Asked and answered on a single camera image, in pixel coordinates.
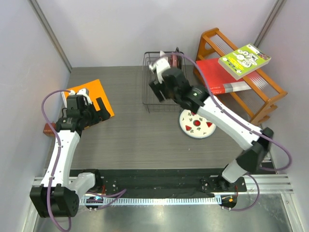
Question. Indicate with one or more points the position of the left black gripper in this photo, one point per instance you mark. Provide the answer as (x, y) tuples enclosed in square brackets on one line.
[(101, 115)]

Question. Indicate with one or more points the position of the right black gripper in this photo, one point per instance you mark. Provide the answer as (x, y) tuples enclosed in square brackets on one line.
[(159, 89)]

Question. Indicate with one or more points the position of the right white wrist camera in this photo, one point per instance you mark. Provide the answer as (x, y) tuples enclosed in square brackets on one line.
[(159, 67)]

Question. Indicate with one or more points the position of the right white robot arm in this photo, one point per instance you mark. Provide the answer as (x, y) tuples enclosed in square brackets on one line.
[(252, 139)]

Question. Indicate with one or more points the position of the orange wooden shelf rack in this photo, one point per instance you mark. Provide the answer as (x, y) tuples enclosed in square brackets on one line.
[(259, 101)]

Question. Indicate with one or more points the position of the small brown red block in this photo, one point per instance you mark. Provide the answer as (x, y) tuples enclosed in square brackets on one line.
[(49, 131)]

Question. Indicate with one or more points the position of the pink polka dot plate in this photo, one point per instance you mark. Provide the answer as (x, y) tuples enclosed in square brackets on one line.
[(173, 61)]

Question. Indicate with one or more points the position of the green cover book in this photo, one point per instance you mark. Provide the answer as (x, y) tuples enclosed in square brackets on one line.
[(243, 61)]

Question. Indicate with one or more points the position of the black wire dish rack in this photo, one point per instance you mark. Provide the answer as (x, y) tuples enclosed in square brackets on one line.
[(151, 101)]

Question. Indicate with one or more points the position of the orange folder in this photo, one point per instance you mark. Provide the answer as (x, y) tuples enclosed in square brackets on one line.
[(95, 91)]

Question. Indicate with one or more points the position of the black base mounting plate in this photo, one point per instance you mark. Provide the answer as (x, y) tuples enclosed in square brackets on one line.
[(167, 183)]

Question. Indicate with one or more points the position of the aluminium rail frame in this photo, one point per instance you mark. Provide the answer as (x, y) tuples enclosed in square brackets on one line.
[(269, 205)]

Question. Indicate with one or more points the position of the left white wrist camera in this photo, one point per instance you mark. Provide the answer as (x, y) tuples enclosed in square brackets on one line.
[(79, 100)]

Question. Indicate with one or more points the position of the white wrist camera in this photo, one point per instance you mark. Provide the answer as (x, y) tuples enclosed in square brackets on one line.
[(79, 100), (159, 67)]

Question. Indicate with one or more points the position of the black rimmed beige plate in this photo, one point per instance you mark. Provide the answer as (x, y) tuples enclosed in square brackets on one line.
[(178, 59)]

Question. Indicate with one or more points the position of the red file folder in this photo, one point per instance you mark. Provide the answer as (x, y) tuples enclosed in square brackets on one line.
[(219, 80)]

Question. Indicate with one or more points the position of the white watermelon pattern plate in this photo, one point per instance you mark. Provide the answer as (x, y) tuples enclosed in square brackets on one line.
[(195, 126)]

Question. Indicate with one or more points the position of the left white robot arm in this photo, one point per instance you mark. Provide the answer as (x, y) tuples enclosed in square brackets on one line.
[(56, 195)]

